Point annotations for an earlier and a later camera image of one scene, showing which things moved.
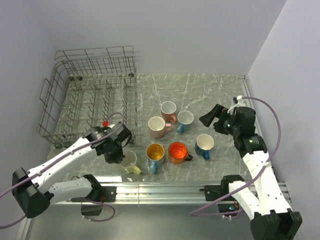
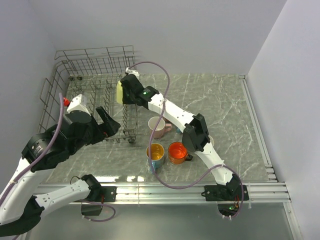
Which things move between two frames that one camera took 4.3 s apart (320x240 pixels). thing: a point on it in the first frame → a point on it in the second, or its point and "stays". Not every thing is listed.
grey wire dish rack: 90,85 stays
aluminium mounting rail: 153,193 stays
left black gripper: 117,158 → 108,127
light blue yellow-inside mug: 155,153 stays
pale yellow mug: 128,162 → 119,92
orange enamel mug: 177,153 stays
